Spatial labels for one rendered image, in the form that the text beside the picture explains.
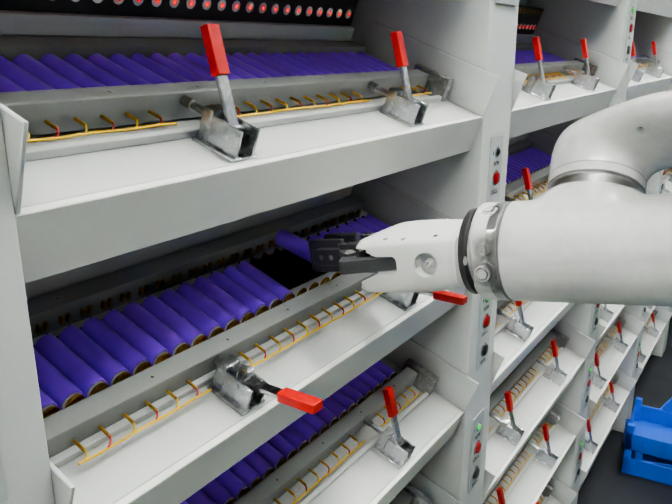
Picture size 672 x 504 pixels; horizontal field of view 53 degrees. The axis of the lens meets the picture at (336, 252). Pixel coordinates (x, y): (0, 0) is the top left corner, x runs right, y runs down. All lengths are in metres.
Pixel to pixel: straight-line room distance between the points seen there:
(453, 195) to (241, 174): 0.45
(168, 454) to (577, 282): 0.32
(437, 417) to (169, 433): 0.49
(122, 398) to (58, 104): 0.20
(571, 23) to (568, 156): 0.98
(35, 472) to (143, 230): 0.15
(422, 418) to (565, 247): 0.45
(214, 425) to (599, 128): 0.37
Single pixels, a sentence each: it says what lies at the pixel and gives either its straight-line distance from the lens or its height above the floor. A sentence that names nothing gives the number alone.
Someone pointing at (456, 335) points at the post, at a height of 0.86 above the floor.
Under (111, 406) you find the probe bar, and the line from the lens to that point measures 0.51.
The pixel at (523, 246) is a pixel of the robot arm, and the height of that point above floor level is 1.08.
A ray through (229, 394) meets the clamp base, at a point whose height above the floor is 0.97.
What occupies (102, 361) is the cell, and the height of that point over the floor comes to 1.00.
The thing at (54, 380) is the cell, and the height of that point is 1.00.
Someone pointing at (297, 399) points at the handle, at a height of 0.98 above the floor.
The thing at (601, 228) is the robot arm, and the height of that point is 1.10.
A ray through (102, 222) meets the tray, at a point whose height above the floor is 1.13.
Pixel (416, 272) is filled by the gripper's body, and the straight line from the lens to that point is 0.58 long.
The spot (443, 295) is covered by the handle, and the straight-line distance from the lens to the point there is 0.73.
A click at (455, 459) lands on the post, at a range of 1.02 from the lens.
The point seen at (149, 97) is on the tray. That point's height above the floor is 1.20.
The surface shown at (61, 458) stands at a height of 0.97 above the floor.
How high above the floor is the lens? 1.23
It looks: 17 degrees down
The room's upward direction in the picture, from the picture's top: straight up
